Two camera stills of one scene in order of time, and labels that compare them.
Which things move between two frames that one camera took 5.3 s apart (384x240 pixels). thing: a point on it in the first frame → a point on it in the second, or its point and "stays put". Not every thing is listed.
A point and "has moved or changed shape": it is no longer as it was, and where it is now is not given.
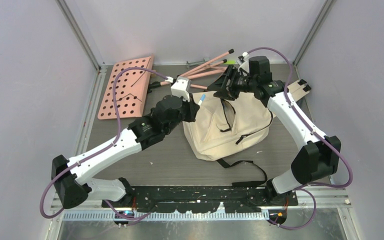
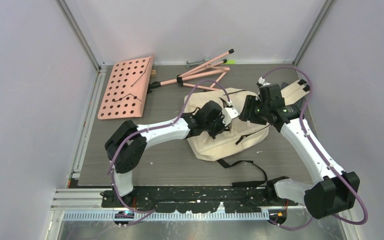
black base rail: x=201 y=199 stays put
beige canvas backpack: x=225 y=125 has moved or changed shape
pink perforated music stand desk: x=131 y=88 stays put
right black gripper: x=228 y=92 → x=247 y=113
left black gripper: x=192 y=108 → x=213 y=134
